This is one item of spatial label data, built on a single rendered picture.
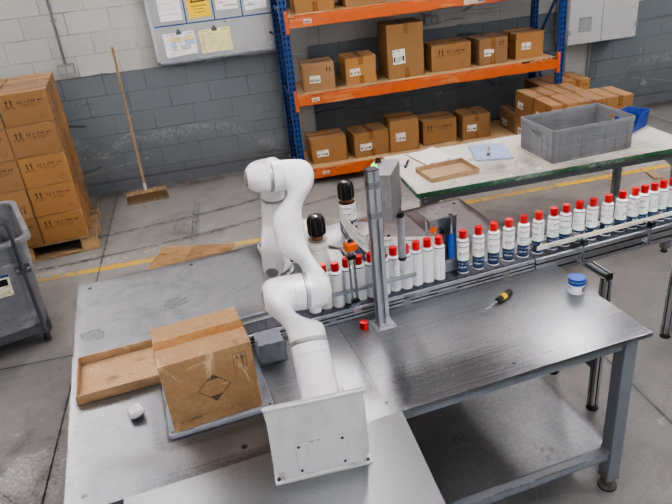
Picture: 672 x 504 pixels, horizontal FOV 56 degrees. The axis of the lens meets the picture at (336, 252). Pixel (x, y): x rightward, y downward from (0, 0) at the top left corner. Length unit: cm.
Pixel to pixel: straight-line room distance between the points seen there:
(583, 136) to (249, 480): 313
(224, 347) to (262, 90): 504
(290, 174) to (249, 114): 488
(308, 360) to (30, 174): 403
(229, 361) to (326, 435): 42
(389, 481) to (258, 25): 534
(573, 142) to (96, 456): 330
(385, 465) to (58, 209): 425
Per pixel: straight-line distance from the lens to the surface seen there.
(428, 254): 270
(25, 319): 454
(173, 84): 685
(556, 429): 307
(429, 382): 230
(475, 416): 309
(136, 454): 226
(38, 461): 375
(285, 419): 186
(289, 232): 205
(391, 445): 208
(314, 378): 196
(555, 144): 427
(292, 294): 202
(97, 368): 271
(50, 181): 567
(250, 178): 207
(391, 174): 232
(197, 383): 214
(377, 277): 246
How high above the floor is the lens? 229
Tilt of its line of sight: 27 degrees down
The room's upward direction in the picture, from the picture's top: 6 degrees counter-clockwise
